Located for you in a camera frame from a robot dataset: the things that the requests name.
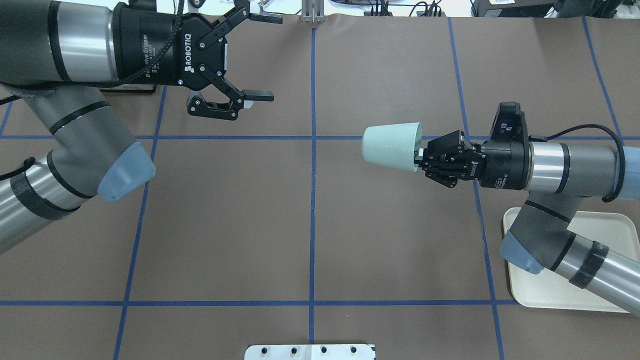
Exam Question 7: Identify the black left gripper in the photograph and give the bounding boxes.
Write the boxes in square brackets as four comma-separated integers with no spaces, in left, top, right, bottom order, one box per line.
[112,0,283,121]

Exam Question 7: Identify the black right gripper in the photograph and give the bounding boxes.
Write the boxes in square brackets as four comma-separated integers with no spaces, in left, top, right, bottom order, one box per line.
[419,130,531,191]

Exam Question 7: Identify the pale green plastic cup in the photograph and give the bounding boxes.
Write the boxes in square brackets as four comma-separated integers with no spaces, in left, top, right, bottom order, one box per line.
[361,122,422,173]

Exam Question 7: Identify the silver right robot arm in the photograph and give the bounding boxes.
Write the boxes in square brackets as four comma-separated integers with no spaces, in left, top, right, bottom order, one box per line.
[413,126,639,315]

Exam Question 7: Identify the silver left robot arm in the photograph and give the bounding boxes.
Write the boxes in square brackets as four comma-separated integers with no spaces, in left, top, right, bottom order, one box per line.
[0,0,282,253]

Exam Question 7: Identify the cream rabbit print tray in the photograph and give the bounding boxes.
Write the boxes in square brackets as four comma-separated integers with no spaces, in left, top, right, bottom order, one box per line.
[502,207,636,314]

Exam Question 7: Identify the black electronics box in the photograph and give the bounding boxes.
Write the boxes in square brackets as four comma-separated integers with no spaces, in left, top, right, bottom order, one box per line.
[470,0,557,18]

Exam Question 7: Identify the black wire cup rack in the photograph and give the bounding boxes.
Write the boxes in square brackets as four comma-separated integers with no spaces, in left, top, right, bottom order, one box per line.
[98,84,158,95]

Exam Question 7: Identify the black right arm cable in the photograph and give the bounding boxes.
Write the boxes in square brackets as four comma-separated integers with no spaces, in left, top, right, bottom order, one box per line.
[530,125,626,203]

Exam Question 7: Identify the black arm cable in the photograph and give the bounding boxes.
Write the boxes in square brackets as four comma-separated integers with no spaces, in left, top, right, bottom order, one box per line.
[0,14,186,181]
[530,125,626,203]

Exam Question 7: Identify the grey metal camera post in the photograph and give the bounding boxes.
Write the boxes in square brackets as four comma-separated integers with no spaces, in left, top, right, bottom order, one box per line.
[300,0,326,24]

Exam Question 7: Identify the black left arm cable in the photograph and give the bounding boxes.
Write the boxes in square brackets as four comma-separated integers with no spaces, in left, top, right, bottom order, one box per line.
[0,14,186,181]

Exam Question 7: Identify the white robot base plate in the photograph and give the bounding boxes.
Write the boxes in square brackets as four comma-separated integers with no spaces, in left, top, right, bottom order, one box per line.
[244,343,377,360]

